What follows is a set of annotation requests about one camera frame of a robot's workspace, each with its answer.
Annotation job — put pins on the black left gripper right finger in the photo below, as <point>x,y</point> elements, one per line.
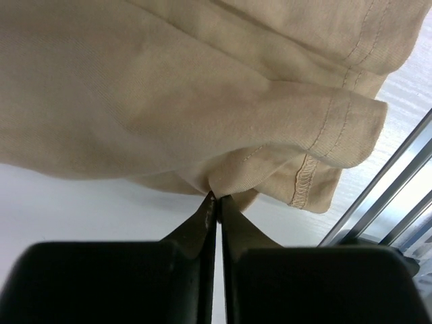
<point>349,283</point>

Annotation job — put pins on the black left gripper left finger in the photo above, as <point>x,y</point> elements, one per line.
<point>165,281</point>

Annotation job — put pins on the beige t shirt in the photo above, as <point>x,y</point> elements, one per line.
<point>232,97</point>

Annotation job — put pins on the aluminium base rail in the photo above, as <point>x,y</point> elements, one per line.
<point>412,155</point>

